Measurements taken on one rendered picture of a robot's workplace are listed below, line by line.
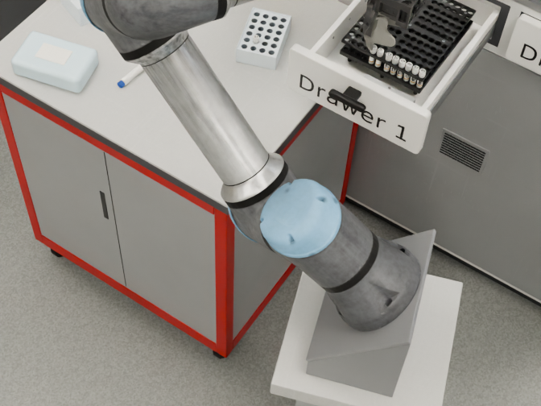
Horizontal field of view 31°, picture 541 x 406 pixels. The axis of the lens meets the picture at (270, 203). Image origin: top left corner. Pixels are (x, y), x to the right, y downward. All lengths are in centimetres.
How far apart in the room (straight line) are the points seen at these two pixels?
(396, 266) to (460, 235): 106
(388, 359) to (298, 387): 18
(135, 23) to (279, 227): 36
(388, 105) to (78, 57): 63
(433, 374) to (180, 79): 65
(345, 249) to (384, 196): 116
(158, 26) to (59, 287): 141
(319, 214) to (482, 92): 83
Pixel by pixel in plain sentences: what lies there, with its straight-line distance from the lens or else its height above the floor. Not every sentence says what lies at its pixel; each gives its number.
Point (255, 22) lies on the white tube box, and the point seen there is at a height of 78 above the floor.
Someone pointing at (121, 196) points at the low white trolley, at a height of 55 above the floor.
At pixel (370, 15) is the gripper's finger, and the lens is 178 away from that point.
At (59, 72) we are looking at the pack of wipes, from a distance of 199.
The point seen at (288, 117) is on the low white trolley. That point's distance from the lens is 196.
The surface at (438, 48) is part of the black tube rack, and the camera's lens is 193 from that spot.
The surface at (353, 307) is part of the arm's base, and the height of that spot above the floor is 94.
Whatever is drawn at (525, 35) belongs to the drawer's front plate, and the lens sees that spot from 200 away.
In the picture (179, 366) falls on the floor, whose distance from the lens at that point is 251.
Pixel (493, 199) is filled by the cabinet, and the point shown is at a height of 36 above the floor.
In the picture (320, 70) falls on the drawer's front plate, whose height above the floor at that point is 91.
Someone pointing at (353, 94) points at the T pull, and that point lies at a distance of 181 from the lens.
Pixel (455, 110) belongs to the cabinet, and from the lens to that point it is 225.
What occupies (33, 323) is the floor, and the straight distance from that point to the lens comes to 260.
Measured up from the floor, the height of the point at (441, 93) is 88.
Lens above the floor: 227
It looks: 55 degrees down
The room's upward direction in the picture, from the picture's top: 4 degrees clockwise
